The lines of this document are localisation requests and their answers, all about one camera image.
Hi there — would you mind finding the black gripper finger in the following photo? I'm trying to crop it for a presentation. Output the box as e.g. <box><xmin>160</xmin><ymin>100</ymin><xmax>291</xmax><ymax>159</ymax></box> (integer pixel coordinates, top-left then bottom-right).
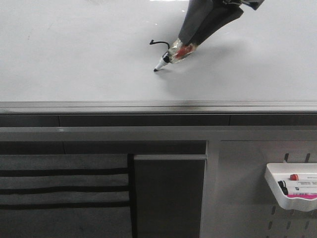
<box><xmin>178</xmin><ymin>0</ymin><xmax>215</xmax><ymax>43</ymax></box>
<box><xmin>188</xmin><ymin>0</ymin><xmax>243</xmax><ymax>46</ymax></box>

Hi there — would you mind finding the white whiteboard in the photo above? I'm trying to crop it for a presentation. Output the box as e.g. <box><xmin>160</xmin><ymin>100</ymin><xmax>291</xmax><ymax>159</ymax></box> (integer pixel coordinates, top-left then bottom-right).
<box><xmin>0</xmin><ymin>0</ymin><xmax>317</xmax><ymax>114</ymax></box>

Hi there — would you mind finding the pink whiteboard eraser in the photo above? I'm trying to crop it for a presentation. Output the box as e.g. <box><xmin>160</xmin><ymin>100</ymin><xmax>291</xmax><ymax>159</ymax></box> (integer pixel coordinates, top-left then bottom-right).
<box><xmin>287</xmin><ymin>194</ymin><xmax>317</xmax><ymax>199</ymax></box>

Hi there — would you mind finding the red capped marker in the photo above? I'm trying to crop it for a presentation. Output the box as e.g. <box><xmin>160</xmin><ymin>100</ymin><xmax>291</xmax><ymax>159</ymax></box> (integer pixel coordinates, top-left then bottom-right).
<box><xmin>289</xmin><ymin>174</ymin><xmax>317</xmax><ymax>181</ymax></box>

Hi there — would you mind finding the upper black capped marker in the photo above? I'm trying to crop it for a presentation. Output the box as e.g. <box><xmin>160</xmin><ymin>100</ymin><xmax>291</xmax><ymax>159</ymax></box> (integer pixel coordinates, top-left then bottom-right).
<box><xmin>278</xmin><ymin>180</ymin><xmax>317</xmax><ymax>188</ymax></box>

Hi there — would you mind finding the black capped marker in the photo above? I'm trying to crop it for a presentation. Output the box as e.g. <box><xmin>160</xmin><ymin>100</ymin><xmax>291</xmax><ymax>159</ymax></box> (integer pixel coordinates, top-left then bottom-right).
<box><xmin>281</xmin><ymin>187</ymin><xmax>317</xmax><ymax>195</ymax></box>
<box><xmin>278</xmin><ymin>180</ymin><xmax>317</xmax><ymax>188</ymax></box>

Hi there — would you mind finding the white plastic marker tray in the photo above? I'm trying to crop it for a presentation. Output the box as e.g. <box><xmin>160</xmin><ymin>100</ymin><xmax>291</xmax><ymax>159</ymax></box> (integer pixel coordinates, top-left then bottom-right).
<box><xmin>264</xmin><ymin>163</ymin><xmax>317</xmax><ymax>212</ymax></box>

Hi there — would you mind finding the grey pegboard panel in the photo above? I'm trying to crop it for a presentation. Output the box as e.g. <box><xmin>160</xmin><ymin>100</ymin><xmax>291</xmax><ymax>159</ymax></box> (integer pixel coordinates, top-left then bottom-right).
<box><xmin>200</xmin><ymin>140</ymin><xmax>317</xmax><ymax>238</ymax></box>

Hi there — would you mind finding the lower black capped marker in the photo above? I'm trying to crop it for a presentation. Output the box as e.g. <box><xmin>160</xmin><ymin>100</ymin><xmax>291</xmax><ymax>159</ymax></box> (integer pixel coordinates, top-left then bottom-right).
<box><xmin>281</xmin><ymin>187</ymin><xmax>317</xmax><ymax>195</ymax></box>

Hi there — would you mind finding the grey striped cloth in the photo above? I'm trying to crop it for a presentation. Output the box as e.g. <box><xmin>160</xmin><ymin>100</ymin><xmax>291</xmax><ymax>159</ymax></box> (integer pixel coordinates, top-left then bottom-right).
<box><xmin>0</xmin><ymin>154</ymin><xmax>137</xmax><ymax>238</ymax></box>

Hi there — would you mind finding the grey metal bracket panel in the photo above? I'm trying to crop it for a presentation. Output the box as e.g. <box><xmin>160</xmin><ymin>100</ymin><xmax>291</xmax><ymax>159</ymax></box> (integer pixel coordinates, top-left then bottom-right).
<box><xmin>135</xmin><ymin>154</ymin><xmax>207</xmax><ymax>238</ymax></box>

